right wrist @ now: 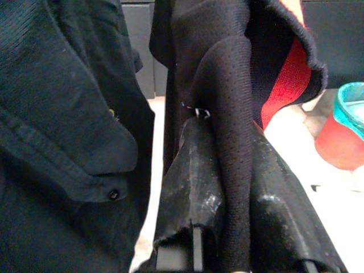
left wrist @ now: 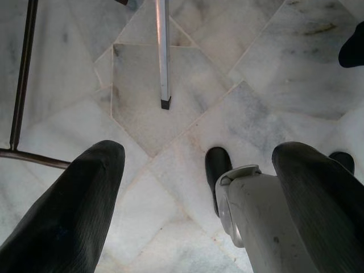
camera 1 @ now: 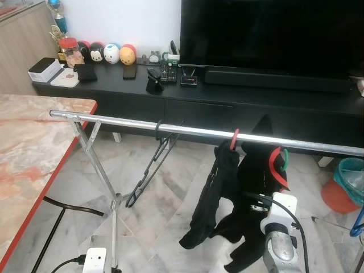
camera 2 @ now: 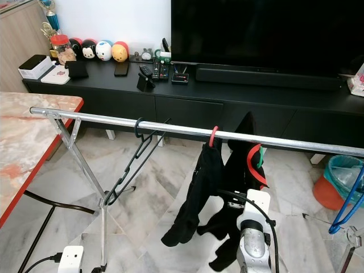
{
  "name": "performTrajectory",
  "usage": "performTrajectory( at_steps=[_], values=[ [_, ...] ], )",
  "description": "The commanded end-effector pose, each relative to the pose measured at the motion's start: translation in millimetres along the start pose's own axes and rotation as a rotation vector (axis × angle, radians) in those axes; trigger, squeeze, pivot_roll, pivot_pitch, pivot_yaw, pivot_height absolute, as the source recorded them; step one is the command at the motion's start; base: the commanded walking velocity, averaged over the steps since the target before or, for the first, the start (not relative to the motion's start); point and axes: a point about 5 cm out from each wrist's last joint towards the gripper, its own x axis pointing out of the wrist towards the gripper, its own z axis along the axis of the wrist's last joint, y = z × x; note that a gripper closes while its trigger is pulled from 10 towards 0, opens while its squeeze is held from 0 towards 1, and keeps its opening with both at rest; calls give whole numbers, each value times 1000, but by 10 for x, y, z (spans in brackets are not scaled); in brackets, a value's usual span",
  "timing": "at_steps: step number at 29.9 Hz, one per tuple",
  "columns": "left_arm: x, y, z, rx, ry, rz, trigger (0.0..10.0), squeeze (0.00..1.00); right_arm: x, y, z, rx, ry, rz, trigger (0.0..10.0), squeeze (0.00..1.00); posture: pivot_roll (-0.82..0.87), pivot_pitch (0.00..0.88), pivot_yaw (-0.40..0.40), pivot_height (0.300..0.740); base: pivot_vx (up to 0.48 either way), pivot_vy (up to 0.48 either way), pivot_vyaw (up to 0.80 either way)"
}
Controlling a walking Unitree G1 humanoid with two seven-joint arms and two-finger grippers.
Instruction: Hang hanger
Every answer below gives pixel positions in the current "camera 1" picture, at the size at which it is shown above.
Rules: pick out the black smartphone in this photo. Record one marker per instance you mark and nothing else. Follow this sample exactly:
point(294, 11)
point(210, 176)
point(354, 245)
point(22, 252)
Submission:
point(129, 71)

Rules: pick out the black remote control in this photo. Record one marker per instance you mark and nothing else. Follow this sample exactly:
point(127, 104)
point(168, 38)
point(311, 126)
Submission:
point(168, 71)

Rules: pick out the glass jar with red lid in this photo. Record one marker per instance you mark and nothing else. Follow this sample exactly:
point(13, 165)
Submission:
point(70, 52)

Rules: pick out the black garment with red stripe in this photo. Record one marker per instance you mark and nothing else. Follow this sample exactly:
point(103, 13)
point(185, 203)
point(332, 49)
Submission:
point(253, 170)

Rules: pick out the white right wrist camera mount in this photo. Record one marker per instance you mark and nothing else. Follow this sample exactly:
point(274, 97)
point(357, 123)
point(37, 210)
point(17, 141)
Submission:
point(280, 213)

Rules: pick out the red plastic bucket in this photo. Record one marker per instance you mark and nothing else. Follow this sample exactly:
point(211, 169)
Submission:
point(335, 196)

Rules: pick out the light wooden cabinet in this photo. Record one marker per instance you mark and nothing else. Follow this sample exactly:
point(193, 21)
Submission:
point(23, 51)

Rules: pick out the flat white box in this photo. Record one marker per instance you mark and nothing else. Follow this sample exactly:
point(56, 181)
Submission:
point(65, 79)

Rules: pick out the small black stand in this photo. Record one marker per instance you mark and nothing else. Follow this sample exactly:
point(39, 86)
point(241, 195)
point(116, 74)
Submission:
point(154, 82)

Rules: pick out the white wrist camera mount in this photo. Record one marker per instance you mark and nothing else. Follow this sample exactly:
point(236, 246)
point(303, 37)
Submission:
point(280, 213)
point(95, 260)

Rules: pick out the teal plastic bin bag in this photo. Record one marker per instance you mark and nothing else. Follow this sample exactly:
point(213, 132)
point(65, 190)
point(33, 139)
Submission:
point(350, 176)

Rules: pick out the blue plastic hanger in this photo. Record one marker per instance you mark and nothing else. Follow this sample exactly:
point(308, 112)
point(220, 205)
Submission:
point(357, 227)

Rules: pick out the small black pouch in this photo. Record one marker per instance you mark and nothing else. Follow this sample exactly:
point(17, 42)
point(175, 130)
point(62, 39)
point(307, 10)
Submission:
point(86, 72)

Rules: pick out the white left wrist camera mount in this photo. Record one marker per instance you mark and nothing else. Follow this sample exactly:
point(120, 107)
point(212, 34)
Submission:
point(95, 260)

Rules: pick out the yellow and red plush ball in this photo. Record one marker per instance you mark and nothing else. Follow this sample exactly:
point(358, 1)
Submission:
point(128, 55)

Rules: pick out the green plastic hanger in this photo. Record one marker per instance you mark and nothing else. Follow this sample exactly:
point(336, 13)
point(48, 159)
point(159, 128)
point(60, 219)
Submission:
point(286, 159)

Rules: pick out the pink plastic hanger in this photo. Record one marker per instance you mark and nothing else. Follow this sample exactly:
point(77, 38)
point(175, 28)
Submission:
point(234, 139)

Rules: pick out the long black soundbar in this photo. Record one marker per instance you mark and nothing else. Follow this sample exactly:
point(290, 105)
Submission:
point(273, 81)

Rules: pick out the gold trophy with blue globe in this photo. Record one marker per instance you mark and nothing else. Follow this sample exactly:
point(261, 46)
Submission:
point(58, 20)

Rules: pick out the black trousers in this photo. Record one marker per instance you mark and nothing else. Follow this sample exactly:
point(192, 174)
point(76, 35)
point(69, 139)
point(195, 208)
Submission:
point(210, 193)

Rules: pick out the black plastic hanger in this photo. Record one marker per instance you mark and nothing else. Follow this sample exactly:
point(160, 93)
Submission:
point(157, 131)

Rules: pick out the white and blue plush ball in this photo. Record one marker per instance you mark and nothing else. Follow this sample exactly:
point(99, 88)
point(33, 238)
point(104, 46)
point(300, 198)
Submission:
point(112, 54)

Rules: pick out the black box with red label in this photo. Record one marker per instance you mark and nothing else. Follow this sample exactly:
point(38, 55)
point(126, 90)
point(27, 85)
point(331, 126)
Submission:
point(189, 78)

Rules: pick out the white box with black lid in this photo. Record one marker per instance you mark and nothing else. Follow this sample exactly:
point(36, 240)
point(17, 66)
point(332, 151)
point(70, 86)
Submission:
point(44, 69)

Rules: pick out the black mouse plush ball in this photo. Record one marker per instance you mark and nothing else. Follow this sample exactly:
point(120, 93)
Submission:
point(97, 53)

